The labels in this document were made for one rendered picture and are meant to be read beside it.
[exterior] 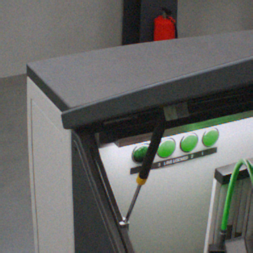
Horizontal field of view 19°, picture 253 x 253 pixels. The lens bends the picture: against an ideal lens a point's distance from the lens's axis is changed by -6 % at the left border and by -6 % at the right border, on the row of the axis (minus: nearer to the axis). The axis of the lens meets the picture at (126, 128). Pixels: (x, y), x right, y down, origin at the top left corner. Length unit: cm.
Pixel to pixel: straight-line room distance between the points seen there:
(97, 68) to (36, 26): 376
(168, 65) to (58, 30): 382
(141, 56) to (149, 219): 39
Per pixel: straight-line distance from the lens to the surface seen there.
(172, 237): 187
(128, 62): 183
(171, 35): 537
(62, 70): 178
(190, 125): 169
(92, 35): 575
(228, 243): 134
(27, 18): 549
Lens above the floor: 219
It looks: 27 degrees down
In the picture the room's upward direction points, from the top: 2 degrees clockwise
